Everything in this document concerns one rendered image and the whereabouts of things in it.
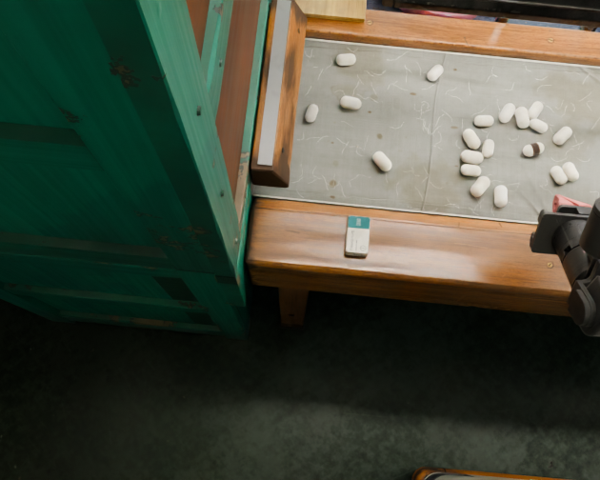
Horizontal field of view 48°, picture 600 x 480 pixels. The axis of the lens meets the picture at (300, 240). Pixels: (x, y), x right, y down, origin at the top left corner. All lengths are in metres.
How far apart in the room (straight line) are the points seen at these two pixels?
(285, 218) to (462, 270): 0.29
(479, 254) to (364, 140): 0.27
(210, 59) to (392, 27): 0.66
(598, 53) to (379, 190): 0.45
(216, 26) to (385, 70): 0.63
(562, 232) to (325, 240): 0.35
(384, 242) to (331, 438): 0.83
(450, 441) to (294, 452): 0.40
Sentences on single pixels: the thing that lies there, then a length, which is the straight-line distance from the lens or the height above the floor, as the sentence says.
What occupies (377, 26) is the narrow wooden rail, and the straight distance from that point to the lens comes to 1.24.
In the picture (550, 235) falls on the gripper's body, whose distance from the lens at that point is 0.99.
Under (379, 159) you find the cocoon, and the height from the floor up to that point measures 0.76.
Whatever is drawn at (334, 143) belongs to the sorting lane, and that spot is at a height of 0.74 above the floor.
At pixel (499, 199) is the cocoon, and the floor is 0.76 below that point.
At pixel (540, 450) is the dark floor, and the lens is 1.92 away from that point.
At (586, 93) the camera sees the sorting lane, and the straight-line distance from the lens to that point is 1.30.
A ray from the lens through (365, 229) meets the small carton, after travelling 1.07.
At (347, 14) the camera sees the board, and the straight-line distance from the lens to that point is 1.23.
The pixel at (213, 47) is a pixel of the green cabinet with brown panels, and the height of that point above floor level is 1.27.
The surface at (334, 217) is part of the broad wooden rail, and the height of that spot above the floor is 0.76.
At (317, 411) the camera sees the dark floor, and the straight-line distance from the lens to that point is 1.80.
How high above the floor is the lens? 1.80
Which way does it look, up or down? 75 degrees down
